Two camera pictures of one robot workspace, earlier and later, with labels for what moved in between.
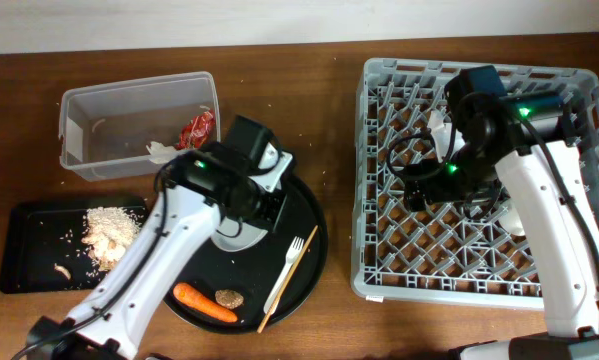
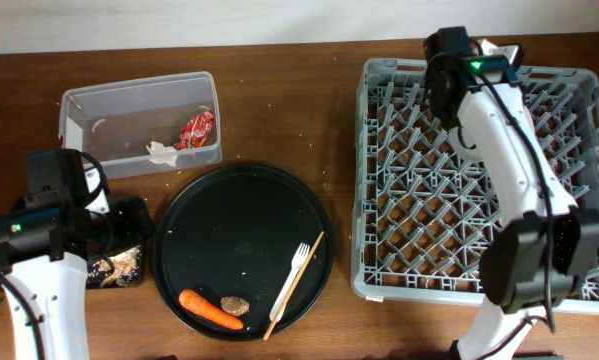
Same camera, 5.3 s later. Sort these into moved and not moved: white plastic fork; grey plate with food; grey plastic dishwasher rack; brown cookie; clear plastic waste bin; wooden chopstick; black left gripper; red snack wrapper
Moved: black left gripper; grey plate with food; white plastic fork; brown cookie; wooden chopstick
Not moved: clear plastic waste bin; grey plastic dishwasher rack; red snack wrapper
